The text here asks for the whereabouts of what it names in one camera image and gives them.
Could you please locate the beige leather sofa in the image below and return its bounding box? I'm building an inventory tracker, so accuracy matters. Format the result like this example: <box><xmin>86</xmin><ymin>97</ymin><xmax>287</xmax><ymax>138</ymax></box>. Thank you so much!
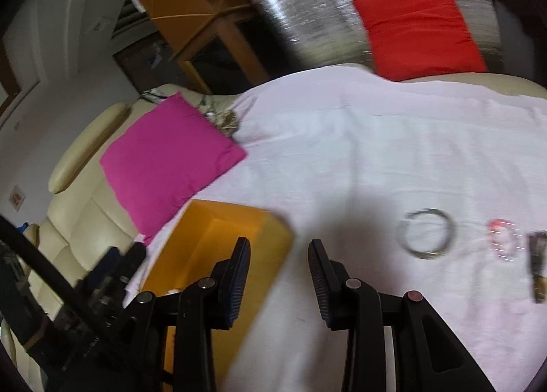
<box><xmin>0</xmin><ymin>71</ymin><xmax>547</xmax><ymax>392</ymax></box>

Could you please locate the silver foil mat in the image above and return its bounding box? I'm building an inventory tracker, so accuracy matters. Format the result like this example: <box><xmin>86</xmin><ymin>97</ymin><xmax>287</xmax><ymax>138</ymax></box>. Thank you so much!
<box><xmin>241</xmin><ymin>0</ymin><xmax>501</xmax><ymax>74</ymax></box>

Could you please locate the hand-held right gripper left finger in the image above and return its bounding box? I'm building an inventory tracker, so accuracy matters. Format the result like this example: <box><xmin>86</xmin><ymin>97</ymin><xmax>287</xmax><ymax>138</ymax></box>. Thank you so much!
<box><xmin>122</xmin><ymin>237</ymin><xmax>251</xmax><ymax>392</ymax></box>

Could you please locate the bronze metal hair clip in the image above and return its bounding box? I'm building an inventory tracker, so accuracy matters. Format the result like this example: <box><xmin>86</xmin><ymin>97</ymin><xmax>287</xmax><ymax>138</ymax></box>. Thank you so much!
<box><xmin>526</xmin><ymin>230</ymin><xmax>547</xmax><ymax>304</ymax></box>

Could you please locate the orange tray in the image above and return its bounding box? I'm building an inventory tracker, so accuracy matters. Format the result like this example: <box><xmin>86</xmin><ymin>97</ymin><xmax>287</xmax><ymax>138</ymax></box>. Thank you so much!
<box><xmin>139</xmin><ymin>199</ymin><xmax>295</xmax><ymax>392</ymax></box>

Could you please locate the silver bangle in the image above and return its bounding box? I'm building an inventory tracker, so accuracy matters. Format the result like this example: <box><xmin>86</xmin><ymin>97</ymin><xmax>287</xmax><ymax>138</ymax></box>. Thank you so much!
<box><xmin>395</xmin><ymin>209</ymin><xmax>457</xmax><ymax>261</ymax></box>

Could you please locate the pink cushion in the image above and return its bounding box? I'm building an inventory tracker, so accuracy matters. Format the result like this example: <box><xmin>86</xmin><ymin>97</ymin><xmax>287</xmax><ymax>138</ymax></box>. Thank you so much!
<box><xmin>99</xmin><ymin>92</ymin><xmax>249</xmax><ymax>246</ymax></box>

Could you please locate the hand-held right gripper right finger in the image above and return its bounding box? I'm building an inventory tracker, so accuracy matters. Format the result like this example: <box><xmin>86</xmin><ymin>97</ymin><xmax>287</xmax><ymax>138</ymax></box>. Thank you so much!
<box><xmin>308</xmin><ymin>239</ymin><xmax>498</xmax><ymax>392</ymax></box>

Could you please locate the dark door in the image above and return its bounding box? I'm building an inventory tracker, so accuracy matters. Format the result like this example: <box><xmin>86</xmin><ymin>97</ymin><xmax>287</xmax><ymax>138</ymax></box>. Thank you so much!
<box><xmin>113</xmin><ymin>30</ymin><xmax>197</xmax><ymax>93</ymax></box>

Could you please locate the blue cloth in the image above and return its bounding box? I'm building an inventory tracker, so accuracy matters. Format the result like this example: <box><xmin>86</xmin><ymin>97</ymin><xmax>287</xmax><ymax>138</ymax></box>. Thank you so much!
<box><xmin>17</xmin><ymin>223</ymin><xmax>40</xmax><ymax>243</ymax></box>

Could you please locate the black cable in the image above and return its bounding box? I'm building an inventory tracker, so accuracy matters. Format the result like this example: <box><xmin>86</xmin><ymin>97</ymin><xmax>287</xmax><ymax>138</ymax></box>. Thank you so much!
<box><xmin>0</xmin><ymin>216</ymin><xmax>112</xmax><ymax>341</ymax></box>

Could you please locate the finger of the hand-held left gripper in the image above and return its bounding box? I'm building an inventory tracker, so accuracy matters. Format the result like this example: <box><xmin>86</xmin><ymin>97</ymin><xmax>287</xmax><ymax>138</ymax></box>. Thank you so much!
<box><xmin>99</xmin><ymin>247</ymin><xmax>124</xmax><ymax>279</ymax></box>
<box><xmin>124</xmin><ymin>242</ymin><xmax>147</xmax><ymax>274</ymax></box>

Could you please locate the small wall picture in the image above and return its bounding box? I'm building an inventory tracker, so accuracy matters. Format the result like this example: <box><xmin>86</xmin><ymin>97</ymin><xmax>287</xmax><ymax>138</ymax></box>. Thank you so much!
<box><xmin>9</xmin><ymin>187</ymin><xmax>27</xmax><ymax>212</ymax></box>

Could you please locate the patterned cloth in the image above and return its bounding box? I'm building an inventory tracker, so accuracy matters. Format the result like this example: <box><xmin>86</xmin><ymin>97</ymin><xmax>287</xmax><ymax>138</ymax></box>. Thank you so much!
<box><xmin>199</xmin><ymin>95</ymin><xmax>242</xmax><ymax>140</ymax></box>

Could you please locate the pink bead bracelet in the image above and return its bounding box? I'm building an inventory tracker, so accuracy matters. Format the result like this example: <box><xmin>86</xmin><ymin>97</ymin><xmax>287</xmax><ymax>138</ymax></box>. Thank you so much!
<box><xmin>486</xmin><ymin>218</ymin><xmax>523</xmax><ymax>259</ymax></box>

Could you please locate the red cushion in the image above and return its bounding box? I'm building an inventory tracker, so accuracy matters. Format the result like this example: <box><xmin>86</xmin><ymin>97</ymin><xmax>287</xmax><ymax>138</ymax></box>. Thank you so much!
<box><xmin>352</xmin><ymin>0</ymin><xmax>489</xmax><ymax>82</ymax></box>

